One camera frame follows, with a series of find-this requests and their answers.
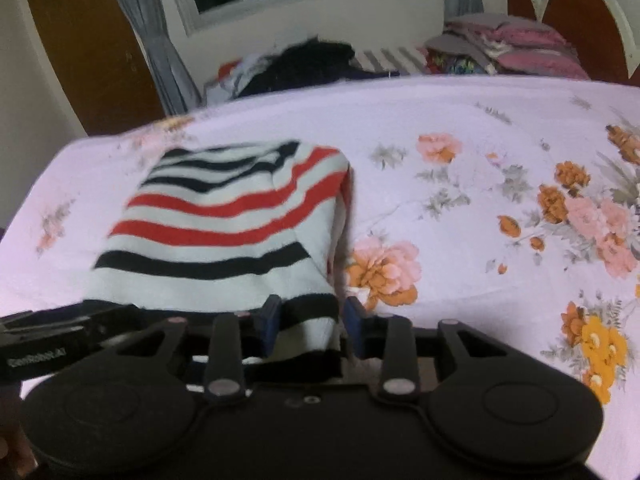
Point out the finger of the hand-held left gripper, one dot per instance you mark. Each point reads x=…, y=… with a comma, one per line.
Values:
x=122, y=317

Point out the brown wooden door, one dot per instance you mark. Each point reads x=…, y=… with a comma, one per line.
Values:
x=90, y=50

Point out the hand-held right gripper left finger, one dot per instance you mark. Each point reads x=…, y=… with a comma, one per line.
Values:
x=272, y=321

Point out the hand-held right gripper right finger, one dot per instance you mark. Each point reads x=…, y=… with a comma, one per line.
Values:
x=353, y=325

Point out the grey striped cloth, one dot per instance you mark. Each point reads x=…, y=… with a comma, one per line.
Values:
x=390, y=59

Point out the floral pink bed sheet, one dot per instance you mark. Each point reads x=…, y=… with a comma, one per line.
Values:
x=450, y=270

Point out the stack of folded pink blankets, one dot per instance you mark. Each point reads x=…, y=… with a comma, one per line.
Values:
x=520, y=32

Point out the pink ruffled pillow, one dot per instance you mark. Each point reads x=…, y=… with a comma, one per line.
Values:
x=545, y=62

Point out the colourful floral cloth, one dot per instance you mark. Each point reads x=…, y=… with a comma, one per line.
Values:
x=457, y=62

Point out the white and brown headboard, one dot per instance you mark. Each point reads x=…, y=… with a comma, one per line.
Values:
x=585, y=15

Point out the dark cloth pile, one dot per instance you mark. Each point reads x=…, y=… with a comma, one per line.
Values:
x=305, y=62

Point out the striped knit sweater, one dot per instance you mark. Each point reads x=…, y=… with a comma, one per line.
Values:
x=215, y=210

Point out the light mixed clothes pile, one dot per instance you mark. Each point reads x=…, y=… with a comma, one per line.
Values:
x=235, y=77

